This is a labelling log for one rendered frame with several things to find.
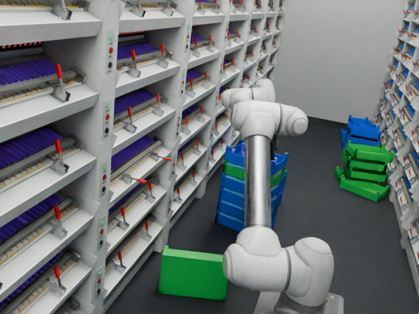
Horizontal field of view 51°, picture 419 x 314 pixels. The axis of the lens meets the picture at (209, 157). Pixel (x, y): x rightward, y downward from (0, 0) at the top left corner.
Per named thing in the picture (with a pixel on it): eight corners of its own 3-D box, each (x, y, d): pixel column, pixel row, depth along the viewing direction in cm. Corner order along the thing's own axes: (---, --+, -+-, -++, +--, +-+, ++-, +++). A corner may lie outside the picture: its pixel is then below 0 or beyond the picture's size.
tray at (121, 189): (167, 159, 206) (176, 142, 203) (103, 213, 151) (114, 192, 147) (131, 136, 208) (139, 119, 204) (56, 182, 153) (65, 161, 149)
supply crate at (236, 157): (286, 166, 251) (288, 152, 248) (272, 176, 235) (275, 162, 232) (240, 151, 265) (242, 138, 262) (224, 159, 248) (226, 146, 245)
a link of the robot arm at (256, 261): (291, 289, 148) (227, 285, 145) (276, 294, 163) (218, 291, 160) (284, 95, 180) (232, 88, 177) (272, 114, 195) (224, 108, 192)
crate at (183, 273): (225, 301, 196) (224, 290, 203) (231, 263, 189) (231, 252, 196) (158, 293, 195) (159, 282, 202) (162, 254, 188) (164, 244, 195)
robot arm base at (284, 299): (328, 294, 175) (332, 282, 173) (322, 329, 155) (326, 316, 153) (284, 279, 180) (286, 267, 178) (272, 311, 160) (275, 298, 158)
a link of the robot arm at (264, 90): (273, 108, 244) (250, 109, 243) (270, 80, 244) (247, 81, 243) (278, 105, 233) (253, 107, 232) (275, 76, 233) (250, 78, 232)
